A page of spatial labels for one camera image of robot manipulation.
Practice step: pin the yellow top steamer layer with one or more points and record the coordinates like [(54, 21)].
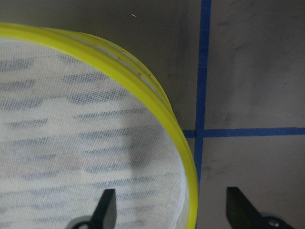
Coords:
[(79, 115)]

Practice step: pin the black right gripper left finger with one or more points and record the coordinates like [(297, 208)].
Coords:
[(103, 217)]

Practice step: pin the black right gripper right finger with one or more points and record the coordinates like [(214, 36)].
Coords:
[(241, 214)]

